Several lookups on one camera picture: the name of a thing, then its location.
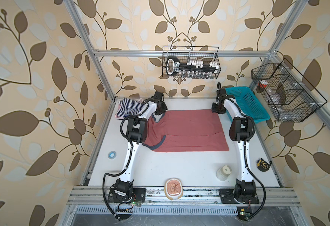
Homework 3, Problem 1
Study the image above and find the maroon red garment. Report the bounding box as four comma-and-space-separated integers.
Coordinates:
143, 109, 229, 153

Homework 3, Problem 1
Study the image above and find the blue white striped tank top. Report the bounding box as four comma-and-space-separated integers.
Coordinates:
115, 98, 146, 120

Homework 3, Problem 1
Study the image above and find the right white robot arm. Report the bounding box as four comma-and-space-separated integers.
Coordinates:
212, 82, 267, 221

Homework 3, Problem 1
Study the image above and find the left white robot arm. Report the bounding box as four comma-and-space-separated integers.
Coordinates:
101, 91, 167, 221

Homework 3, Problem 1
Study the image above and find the teal plastic basket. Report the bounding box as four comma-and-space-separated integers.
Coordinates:
226, 87, 270, 124

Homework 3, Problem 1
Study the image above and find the black socket tool set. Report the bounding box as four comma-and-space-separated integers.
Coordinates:
162, 56, 221, 79

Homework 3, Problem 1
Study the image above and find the blue tape roll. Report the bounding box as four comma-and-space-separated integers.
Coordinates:
108, 151, 117, 160

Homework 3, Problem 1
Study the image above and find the black yellow tape measure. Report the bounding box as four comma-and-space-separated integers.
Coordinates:
257, 158, 273, 172

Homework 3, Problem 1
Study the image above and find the pink oval container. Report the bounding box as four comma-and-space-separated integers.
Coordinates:
164, 178, 183, 201

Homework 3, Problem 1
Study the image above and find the black wire basket back wall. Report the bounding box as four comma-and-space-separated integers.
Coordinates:
162, 45, 221, 80

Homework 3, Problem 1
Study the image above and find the black wire basket wall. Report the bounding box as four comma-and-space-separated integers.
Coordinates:
252, 58, 327, 122
162, 45, 221, 80

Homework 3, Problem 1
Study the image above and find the black wire basket right wall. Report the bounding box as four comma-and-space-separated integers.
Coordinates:
252, 58, 327, 122

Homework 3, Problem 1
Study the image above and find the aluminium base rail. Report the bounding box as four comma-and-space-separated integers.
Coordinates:
67, 186, 300, 216

